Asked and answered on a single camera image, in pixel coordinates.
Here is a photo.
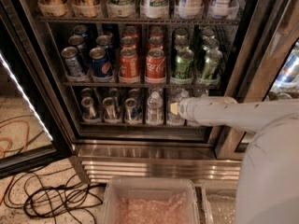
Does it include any clear water bottle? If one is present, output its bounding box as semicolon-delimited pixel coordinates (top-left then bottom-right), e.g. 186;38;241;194
166;89;189;126
146;91;164;125
187;88;209;127

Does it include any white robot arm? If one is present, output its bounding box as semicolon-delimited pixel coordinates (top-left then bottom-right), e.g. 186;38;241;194
170;96;299;224

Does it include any stainless steel fridge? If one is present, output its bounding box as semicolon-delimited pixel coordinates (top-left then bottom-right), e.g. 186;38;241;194
11;0;298;183

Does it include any open fridge glass door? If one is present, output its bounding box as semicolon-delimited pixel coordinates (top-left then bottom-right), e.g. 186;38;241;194
0;0;72;178

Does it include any green soda can front left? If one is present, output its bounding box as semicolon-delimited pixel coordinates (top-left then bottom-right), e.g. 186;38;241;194
171;49;193;85

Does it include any green soda can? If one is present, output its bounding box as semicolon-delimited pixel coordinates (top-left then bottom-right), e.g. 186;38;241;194
171;49;193;85
197;49;223;85

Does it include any silver energy can front right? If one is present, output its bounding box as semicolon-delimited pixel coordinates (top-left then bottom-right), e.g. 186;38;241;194
124;98;142;124

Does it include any silver energy can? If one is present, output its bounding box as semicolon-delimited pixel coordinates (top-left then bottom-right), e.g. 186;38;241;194
81;97;100;122
124;98;142;124
103;97;121;123

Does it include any red Coca-Cola can front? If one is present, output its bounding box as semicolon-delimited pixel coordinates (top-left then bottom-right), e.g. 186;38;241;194
145;49;166;84

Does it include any green soda can front right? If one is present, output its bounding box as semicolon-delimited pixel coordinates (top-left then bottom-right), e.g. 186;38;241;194
197;49;223;85

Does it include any orange soda can front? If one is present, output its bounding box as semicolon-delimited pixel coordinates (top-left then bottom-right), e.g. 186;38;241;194
119;48;140;84

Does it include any silver energy can front middle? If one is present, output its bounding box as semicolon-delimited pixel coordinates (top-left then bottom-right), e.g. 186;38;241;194
103;97;121;123

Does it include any blue Pepsi can front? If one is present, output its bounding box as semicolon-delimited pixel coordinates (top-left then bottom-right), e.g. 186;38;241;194
89;47;113;82

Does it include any silver energy can front left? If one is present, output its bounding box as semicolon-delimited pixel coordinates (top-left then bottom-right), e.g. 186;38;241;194
81;97;100;122

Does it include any right clear plastic bin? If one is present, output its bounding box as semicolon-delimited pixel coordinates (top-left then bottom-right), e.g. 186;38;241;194
202;181;237;224

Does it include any clear plastic bin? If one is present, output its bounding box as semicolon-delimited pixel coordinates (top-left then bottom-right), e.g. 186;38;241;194
202;181;237;224
101;176;200;224

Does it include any left clear plastic bin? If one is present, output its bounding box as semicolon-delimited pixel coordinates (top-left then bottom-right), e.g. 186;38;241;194
101;176;200;224

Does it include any silver diet Pepsi can front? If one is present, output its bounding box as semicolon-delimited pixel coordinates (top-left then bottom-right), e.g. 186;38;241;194
61;47;89;82

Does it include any black cable on floor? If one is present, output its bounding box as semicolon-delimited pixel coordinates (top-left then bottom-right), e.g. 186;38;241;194
3;163;107;224

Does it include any orange cable on floor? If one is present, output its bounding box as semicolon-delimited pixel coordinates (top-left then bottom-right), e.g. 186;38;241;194
0;118;32;205

